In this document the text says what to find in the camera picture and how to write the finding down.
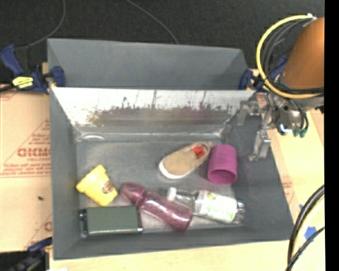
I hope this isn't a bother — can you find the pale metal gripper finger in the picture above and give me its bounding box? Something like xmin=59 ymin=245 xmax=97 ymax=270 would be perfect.
xmin=247 ymin=129 xmax=272 ymax=163
xmin=236 ymin=99 xmax=261 ymax=126

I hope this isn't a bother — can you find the magenta cup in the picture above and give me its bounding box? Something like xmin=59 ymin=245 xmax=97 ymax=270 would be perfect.
xmin=207 ymin=143 xmax=238 ymax=185

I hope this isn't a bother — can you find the clear plastic bottle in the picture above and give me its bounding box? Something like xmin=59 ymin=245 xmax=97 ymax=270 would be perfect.
xmin=166 ymin=186 xmax=246 ymax=225

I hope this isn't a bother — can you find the tan toy shoe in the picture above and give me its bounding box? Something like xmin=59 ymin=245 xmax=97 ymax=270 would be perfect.
xmin=158 ymin=141 xmax=213 ymax=180

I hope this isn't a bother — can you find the grey metal bin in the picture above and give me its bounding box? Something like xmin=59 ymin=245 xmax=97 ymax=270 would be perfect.
xmin=46 ymin=38 xmax=296 ymax=261

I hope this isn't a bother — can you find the purple plastic bottle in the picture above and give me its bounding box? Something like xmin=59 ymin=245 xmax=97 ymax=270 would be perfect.
xmin=119 ymin=182 xmax=194 ymax=233

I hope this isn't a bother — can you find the dark green flat block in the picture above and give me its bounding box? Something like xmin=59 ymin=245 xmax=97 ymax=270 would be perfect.
xmin=79 ymin=204 xmax=144 ymax=236

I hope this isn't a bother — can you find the yellow cup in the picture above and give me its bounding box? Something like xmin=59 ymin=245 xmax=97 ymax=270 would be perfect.
xmin=75 ymin=164 xmax=119 ymax=207

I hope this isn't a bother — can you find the brown cardboard board red print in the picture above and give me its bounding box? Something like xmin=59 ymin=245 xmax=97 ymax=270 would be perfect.
xmin=0 ymin=82 xmax=302 ymax=254

